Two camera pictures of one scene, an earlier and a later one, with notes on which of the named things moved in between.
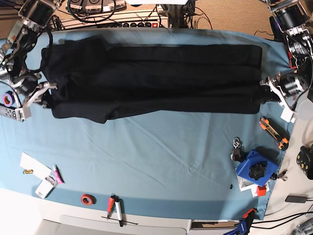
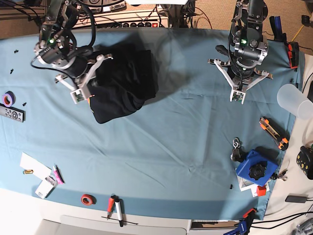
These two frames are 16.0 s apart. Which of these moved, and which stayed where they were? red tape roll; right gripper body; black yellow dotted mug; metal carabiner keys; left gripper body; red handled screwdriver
Moved: right gripper body; left gripper body
Stayed: metal carabiner keys; red tape roll; red handled screwdriver; black yellow dotted mug
